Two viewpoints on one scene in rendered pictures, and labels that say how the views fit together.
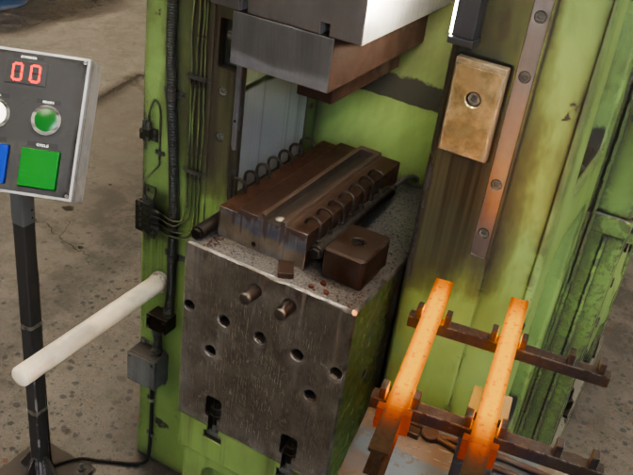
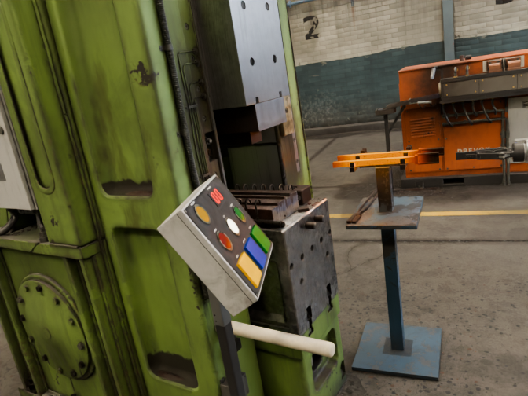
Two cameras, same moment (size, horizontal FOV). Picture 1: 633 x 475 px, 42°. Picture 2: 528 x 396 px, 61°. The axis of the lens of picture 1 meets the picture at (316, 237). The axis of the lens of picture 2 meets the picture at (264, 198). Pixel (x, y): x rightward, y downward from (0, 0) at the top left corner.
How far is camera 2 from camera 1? 2.11 m
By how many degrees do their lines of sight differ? 74
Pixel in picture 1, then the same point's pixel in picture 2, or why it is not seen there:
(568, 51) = (291, 82)
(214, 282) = (295, 240)
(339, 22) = (283, 88)
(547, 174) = (299, 126)
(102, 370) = not seen: outside the picture
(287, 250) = (294, 205)
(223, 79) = (214, 167)
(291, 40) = (273, 105)
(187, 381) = (299, 313)
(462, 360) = not seen: hidden behind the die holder
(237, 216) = (277, 207)
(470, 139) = (290, 126)
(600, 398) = not seen: hidden behind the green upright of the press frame
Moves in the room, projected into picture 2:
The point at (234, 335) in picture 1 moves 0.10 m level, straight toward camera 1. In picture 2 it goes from (306, 259) to (331, 256)
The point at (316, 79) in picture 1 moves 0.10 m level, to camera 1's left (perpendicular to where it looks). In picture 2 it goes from (283, 117) to (280, 121)
